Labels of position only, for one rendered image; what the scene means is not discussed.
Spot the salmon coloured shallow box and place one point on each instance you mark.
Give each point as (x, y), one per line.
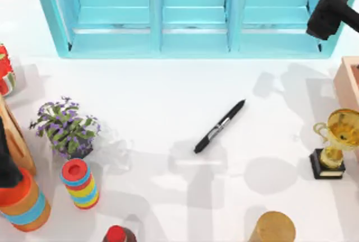
(347, 85)

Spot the gold trophy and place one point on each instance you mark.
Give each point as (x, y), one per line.
(335, 138)

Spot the light blue rack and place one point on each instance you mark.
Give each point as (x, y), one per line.
(193, 15)

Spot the black marker pen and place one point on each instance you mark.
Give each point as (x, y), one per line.
(220, 126)

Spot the wooden cylinder cup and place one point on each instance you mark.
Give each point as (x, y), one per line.
(273, 228)

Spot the purple flower potted plant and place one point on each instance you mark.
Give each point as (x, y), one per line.
(66, 130)

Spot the red capped brown bottle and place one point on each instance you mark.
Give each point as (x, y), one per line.
(117, 235)

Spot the red and white can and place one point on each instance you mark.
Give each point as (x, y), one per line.
(5, 71)

